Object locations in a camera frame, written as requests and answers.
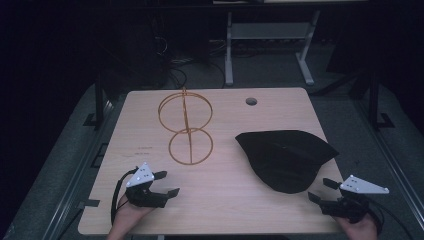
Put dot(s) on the black metal post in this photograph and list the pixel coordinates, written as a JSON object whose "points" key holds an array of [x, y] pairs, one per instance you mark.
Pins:
{"points": [[374, 100], [99, 100]]}

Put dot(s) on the person's right hand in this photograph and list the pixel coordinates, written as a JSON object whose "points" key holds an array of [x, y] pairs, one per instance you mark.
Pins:
{"points": [[360, 231]]}

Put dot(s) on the person's left hand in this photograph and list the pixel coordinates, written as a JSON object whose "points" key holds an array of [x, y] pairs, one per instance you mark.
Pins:
{"points": [[125, 218]]}

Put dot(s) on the dark tape strip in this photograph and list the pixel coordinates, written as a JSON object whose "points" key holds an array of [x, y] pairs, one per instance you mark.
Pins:
{"points": [[89, 203]]}

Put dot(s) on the black hat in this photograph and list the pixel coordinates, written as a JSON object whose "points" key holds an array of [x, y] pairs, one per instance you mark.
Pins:
{"points": [[286, 160]]}

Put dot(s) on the white metal table frame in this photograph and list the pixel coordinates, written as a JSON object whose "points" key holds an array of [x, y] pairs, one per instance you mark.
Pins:
{"points": [[266, 30]]}

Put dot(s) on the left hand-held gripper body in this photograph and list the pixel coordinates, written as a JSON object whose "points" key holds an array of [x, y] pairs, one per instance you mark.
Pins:
{"points": [[140, 176]]}

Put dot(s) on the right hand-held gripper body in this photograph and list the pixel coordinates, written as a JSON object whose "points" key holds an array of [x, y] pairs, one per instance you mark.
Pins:
{"points": [[358, 186]]}

